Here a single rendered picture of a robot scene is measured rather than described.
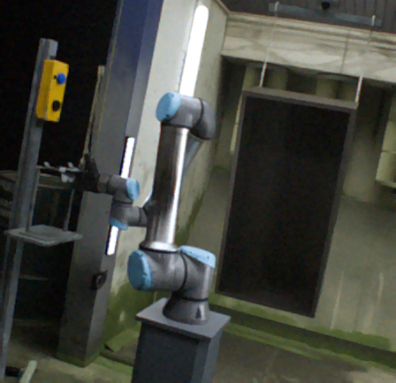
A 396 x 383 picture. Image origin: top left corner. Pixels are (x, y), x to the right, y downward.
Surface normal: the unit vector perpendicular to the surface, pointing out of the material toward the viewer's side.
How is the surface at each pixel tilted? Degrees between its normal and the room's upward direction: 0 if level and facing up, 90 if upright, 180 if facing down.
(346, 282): 57
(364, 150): 90
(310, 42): 90
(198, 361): 90
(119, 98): 90
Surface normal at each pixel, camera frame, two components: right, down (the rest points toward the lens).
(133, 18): -0.29, 0.04
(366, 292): -0.13, -0.51
